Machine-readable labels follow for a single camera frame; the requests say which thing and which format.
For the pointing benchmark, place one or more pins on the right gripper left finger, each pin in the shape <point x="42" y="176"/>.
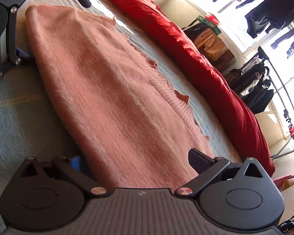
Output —
<point x="43" y="196"/>

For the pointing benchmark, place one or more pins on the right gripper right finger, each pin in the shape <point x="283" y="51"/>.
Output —
<point x="236" y="197"/>

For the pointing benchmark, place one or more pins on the orange knit sweater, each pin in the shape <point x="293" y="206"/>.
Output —
<point x="134" y="129"/>

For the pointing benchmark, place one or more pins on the metal clothes rack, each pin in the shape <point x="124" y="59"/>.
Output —
<point x="264" y="57"/>

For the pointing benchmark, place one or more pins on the pink curtain right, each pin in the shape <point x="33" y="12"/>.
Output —
<point x="284" y="182"/>

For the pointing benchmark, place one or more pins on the blue plaid bed sheet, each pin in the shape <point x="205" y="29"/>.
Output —
<point x="29" y="125"/>

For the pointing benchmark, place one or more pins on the red duvet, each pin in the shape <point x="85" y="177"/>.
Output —
<point x="237" y="120"/>

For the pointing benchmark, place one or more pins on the black hanging jacket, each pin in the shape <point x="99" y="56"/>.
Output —
<point x="252" y="86"/>

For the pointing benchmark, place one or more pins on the dark wooden cabinet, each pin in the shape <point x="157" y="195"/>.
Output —
<point x="222" y="64"/>

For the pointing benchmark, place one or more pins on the red basin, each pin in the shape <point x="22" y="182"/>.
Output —
<point x="212" y="18"/>

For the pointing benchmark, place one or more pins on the green box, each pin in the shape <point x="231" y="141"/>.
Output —
<point x="210" y="24"/>

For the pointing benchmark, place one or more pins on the orange cloth on cabinet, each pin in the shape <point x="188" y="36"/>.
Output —
<point x="212" y="44"/>

